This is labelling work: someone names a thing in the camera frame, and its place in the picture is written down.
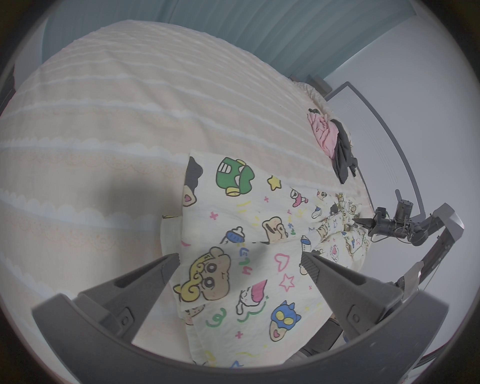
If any white printed pyjama top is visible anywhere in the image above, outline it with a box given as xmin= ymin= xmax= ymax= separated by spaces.
xmin=159 ymin=152 xmax=372 ymax=366

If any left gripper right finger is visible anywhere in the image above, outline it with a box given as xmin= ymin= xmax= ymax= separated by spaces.
xmin=301 ymin=251 xmax=404 ymax=335

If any bed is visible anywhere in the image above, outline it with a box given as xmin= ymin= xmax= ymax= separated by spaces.
xmin=0 ymin=19 xmax=426 ymax=361

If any blue-green curtain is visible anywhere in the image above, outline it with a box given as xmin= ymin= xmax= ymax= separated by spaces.
xmin=43 ymin=0 xmax=419 ymax=81

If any black garment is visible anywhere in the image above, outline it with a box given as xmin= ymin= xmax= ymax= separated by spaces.
xmin=331 ymin=119 xmax=359 ymax=184

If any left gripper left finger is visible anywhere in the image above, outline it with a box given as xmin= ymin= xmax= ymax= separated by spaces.
xmin=77 ymin=253 xmax=180 ymax=335

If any pink garment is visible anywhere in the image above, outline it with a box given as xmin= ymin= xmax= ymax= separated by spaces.
xmin=307 ymin=112 xmax=340 ymax=158

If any grey bedside table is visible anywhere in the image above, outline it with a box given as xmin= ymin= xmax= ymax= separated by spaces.
xmin=307 ymin=74 xmax=333 ymax=94

